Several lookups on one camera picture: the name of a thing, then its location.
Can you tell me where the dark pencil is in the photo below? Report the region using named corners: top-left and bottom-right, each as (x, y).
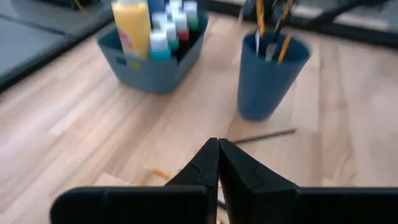
top-left (232, 128), bottom-right (297, 145)

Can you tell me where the dark blue cup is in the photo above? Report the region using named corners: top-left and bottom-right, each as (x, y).
top-left (236, 30), bottom-right (312, 121)

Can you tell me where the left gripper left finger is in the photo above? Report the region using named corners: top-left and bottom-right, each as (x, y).
top-left (49, 138), bottom-right (221, 224)

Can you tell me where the small turquoise paint bottle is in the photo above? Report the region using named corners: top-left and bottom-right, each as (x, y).
top-left (149, 29), bottom-right (172, 62)

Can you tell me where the small red-brown paint bottle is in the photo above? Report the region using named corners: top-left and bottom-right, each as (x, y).
top-left (172, 11), bottom-right (190, 43)

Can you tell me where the small teal-green paint bottle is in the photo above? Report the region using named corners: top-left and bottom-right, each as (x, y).
top-left (163, 21), bottom-right (180, 52)

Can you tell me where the grey-teal storage caddy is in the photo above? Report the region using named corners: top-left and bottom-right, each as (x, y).
top-left (96, 9), bottom-right (210, 95)

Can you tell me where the large yellow paint bottle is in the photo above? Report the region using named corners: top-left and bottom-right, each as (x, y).
top-left (111, 0), bottom-right (152, 60)

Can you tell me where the black paintbrush white label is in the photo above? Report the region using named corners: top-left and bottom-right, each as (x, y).
top-left (265, 0), bottom-right (295, 62)

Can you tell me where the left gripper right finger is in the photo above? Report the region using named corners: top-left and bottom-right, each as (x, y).
top-left (219, 138), bottom-right (398, 224)

